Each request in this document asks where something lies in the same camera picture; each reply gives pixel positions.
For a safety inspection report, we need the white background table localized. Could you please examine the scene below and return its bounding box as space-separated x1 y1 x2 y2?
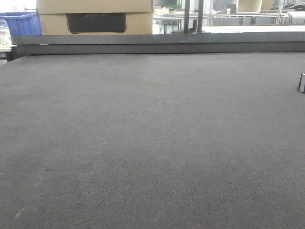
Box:
202 24 305 34

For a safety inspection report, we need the cardboard box with black cutout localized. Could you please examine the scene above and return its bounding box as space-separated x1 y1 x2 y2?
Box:
40 13 153 35

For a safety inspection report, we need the dark grey table rail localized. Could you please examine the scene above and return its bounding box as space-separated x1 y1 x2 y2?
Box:
11 31 305 55

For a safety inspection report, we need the blue plastic crate background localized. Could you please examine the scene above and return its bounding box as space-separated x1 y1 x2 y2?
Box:
0 11 43 35

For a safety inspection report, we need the white metal shelving rack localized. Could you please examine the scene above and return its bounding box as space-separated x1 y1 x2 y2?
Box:
152 0 305 26

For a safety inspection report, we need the upper cardboard box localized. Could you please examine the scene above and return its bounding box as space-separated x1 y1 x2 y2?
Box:
37 0 153 14

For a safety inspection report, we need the beige bin on rack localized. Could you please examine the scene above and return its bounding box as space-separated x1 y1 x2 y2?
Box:
236 0 262 13

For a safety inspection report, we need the clear plastic jar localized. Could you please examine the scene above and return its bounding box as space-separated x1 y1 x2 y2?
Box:
0 19 11 47

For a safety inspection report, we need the grey felt table mat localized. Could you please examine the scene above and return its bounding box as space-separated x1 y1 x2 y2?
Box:
0 52 305 229

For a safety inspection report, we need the black vertical post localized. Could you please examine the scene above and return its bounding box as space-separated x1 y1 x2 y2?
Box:
183 0 190 34

